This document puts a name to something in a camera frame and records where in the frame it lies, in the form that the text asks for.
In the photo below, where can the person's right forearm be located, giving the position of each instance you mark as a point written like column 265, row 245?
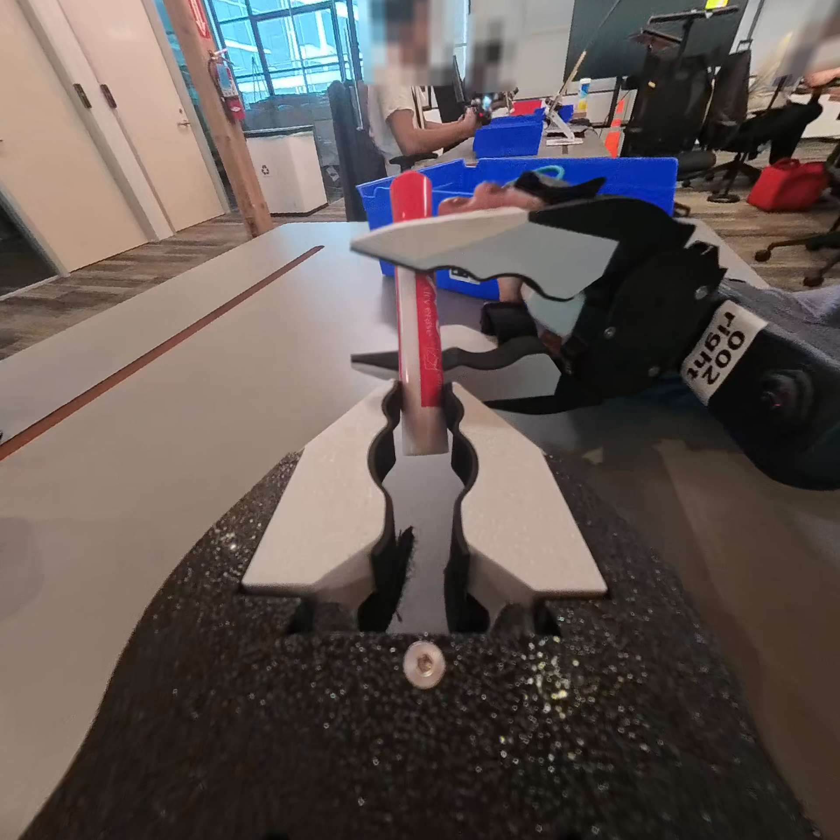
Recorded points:
column 800, row 308

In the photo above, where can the red bag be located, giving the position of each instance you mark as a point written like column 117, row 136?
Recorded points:
column 787, row 184

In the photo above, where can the person's right hand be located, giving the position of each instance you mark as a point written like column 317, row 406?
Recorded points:
column 485, row 197

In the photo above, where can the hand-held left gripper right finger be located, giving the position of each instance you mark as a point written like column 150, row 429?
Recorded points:
column 531, row 525

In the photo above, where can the blue plastic bin with tag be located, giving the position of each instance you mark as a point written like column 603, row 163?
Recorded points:
column 623, row 184

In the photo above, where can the white recycling cabinet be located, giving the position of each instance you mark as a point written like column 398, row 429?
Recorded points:
column 285, row 174

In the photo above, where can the red fire extinguisher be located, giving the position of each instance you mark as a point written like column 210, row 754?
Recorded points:
column 226, row 85

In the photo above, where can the white door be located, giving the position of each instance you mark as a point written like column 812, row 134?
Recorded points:
column 151, row 131
column 52, row 164

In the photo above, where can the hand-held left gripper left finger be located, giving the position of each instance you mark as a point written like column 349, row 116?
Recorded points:
column 315, row 525

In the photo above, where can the red dry erase marker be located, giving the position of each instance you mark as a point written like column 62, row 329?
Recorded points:
column 426, row 367

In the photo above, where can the black wall screen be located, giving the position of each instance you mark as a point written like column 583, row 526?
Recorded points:
column 630, row 33

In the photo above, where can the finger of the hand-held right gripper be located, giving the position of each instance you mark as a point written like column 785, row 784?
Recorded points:
column 499, row 243
column 485, row 361

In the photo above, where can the wooden post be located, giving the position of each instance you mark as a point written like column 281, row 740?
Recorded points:
column 223, row 164

